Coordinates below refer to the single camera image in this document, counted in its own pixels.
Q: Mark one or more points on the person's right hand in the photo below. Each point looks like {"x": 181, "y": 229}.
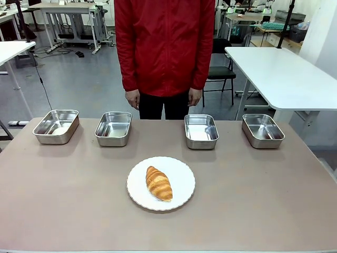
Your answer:
{"x": 132, "y": 99}

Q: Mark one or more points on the person's left hand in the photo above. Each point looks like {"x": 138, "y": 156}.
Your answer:
{"x": 195, "y": 97}

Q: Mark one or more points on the rectangular stainless steel container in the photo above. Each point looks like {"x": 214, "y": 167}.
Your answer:
{"x": 114, "y": 128}
{"x": 200, "y": 131}
{"x": 56, "y": 126}
{"x": 262, "y": 131}

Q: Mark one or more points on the black folding chair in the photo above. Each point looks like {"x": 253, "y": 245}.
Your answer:
{"x": 220, "y": 68}

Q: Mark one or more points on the person in red jacket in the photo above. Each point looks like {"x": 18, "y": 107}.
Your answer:
{"x": 164, "y": 52}

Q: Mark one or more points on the golden brown croissant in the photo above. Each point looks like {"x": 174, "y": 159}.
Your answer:
{"x": 158, "y": 183}

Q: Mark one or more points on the white scalloped plate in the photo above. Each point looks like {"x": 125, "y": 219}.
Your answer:
{"x": 161, "y": 183}

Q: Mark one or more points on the white side table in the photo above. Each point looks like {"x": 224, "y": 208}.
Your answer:
{"x": 284, "y": 76}

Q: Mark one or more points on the white power strip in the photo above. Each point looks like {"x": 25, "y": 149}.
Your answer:
{"x": 52, "y": 48}

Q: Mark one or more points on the wooden workbench with items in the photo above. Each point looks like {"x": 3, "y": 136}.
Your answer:
{"x": 252, "y": 19}

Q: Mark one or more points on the grey storage crate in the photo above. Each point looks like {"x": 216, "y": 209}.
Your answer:
{"x": 298, "y": 33}

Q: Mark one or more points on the white desk with metal legs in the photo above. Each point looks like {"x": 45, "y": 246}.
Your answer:
{"x": 11, "y": 66}

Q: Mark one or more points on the grey workbench with frame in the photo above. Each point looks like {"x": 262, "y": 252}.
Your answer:
{"x": 71, "y": 18}

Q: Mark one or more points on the black camera stand pole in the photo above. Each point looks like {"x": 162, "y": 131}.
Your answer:
{"x": 22, "y": 21}

